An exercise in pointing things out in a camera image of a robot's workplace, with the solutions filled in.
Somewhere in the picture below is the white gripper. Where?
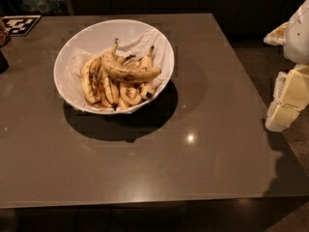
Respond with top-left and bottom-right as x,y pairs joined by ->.
264,0 -> 309,132

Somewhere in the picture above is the spotted banana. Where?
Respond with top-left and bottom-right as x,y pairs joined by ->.
101,39 -> 161,83

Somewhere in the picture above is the right upright banana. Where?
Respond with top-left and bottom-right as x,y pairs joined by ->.
138,45 -> 155,100

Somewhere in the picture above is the curved front banana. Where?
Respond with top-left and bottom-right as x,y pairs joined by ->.
120,83 -> 142,105

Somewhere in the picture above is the white bowl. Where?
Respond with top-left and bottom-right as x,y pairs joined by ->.
53,18 -> 176,115

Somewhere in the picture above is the left yellow banana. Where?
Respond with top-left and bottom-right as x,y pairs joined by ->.
80,57 -> 99,104

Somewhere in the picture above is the black white marker tag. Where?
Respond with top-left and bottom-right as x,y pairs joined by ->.
1,15 -> 41,37

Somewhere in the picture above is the brown object at left edge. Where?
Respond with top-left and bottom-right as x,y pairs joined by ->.
0,21 -> 10,47

